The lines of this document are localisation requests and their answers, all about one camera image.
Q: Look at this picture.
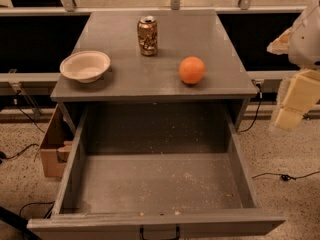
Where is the orange soda can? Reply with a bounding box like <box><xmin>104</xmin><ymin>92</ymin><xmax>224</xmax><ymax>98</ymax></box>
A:
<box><xmin>137</xmin><ymin>16</ymin><xmax>158</xmax><ymax>56</ymax></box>

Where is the black cable behind cabinet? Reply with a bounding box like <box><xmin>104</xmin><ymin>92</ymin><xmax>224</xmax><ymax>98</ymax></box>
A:
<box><xmin>238</xmin><ymin>83</ymin><xmax>264</xmax><ymax>134</ymax></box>

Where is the black cable right floor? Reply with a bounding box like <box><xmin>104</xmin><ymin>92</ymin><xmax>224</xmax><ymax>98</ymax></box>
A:
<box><xmin>252</xmin><ymin>170</ymin><xmax>320</xmax><ymax>182</ymax></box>

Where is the white paper bowl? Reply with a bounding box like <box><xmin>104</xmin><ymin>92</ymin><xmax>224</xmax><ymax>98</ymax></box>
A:
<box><xmin>60</xmin><ymin>51</ymin><xmax>111</xmax><ymax>83</ymax></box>

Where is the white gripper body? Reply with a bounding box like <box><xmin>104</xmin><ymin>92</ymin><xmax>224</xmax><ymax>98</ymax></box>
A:
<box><xmin>288</xmin><ymin>0</ymin><xmax>320</xmax><ymax>70</ymax></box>

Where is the metal railing frame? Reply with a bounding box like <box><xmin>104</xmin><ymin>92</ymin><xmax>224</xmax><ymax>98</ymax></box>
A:
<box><xmin>1</xmin><ymin>0</ymin><xmax>313</xmax><ymax>95</ymax></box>

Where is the orange fruit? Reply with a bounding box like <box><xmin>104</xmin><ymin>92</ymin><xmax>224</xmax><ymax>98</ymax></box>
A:
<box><xmin>179</xmin><ymin>56</ymin><xmax>205</xmax><ymax>84</ymax></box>

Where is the black drawer handle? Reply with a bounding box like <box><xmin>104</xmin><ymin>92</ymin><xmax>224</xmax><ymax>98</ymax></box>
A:
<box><xmin>139</xmin><ymin>226</ymin><xmax>181</xmax><ymax>240</ymax></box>

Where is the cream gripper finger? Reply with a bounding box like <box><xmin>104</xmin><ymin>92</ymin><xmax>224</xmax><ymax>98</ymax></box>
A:
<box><xmin>267</xmin><ymin>28</ymin><xmax>291</xmax><ymax>55</ymax></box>
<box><xmin>271</xmin><ymin>69</ymin><xmax>320</xmax><ymax>132</ymax></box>

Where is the black cable bottom left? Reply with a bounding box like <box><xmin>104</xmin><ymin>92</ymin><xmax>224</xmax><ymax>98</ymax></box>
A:
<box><xmin>18</xmin><ymin>201</ymin><xmax>56</xmax><ymax>219</ymax></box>

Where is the grey cabinet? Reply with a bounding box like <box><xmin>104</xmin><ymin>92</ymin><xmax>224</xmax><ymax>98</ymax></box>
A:
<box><xmin>51</xmin><ymin>10</ymin><xmax>257</xmax><ymax>135</ymax></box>

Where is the cardboard box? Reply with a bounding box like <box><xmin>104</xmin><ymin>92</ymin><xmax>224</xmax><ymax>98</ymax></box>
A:
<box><xmin>39</xmin><ymin>106</ymin><xmax>73</xmax><ymax>178</ymax></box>

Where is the grey open top drawer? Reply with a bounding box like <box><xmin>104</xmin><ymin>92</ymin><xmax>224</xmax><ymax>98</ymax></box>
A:
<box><xmin>28</xmin><ymin>102</ymin><xmax>284</xmax><ymax>240</ymax></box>

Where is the black cable floor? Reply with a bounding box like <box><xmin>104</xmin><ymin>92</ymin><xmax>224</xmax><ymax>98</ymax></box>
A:
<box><xmin>0</xmin><ymin>143</ymin><xmax>40</xmax><ymax>162</ymax></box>
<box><xmin>252</xmin><ymin>170</ymin><xmax>320</xmax><ymax>182</ymax></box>

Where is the black cable left floor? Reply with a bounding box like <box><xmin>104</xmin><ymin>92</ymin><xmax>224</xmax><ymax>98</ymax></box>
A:
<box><xmin>0</xmin><ymin>143</ymin><xmax>40</xmax><ymax>162</ymax></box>

